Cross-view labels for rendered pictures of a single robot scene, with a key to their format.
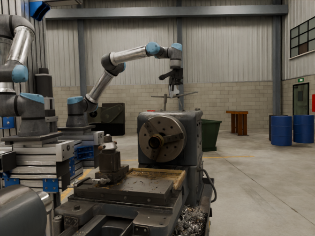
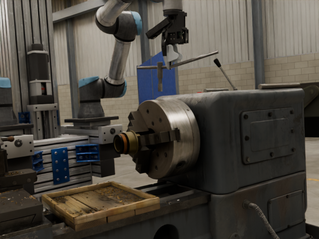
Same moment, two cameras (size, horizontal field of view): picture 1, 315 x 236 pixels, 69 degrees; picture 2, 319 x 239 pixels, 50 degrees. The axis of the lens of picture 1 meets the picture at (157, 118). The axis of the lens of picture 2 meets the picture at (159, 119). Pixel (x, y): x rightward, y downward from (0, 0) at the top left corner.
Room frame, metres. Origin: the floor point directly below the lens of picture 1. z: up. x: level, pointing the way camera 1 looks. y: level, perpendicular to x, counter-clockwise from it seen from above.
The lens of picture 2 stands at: (0.50, -0.90, 1.23)
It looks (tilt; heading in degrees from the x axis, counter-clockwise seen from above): 3 degrees down; 39
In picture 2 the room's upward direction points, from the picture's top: 3 degrees counter-clockwise
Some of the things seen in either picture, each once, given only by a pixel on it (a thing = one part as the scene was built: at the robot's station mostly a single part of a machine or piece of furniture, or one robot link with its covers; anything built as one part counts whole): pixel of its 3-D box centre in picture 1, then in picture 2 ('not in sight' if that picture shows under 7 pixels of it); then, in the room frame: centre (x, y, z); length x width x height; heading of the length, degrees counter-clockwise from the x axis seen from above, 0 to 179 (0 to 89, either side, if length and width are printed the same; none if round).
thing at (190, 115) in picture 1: (172, 133); (228, 133); (1.95, -0.13, 1.06); 0.59 x 0.48 x 0.39; 163
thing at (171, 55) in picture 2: (175, 92); (171, 57); (1.54, -0.12, 1.39); 0.06 x 0.03 x 0.09; 103
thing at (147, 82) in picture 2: not in sight; (154, 104); (6.88, 4.46, 1.18); 4.12 x 0.80 x 2.35; 53
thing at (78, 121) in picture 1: (76, 120); (90, 108); (1.76, 0.63, 1.21); 0.15 x 0.15 x 0.10
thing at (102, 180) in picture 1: (112, 174); (2, 182); (1.03, 0.21, 0.99); 0.20 x 0.10 x 0.05; 163
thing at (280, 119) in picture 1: (281, 130); not in sight; (7.05, -3.83, 0.44); 0.59 x 0.59 x 0.88
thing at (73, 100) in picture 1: (76, 105); (90, 88); (1.76, 0.63, 1.33); 0.13 x 0.12 x 0.14; 156
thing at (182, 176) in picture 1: (150, 179); (97, 201); (1.29, 0.05, 0.89); 0.36 x 0.30 x 0.04; 73
